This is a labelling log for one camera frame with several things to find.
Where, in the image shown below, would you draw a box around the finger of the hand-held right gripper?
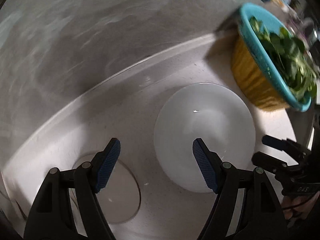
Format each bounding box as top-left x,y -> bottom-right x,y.
251,152 -> 288,174
262,135 -> 310,160

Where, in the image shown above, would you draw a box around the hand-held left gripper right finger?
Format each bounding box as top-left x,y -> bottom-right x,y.
192,138 -> 288,240

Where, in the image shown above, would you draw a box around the green leafy vegetables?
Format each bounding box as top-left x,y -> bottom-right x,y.
249,16 -> 318,98

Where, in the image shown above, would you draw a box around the floral patterned bowl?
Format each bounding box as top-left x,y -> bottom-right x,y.
72,152 -> 141,225

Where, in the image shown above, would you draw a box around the person's right hand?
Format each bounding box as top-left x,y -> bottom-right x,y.
284,195 -> 310,220

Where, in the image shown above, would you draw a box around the teal plastic colander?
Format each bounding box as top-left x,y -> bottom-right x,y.
237,2 -> 316,112

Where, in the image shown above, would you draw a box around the yellow plastic basin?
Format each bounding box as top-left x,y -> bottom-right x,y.
230,36 -> 292,110

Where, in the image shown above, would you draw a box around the large white bowl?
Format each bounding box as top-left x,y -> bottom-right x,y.
154,83 -> 256,193

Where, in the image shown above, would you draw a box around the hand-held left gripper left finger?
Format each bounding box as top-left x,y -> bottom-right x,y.
24,137 -> 121,240

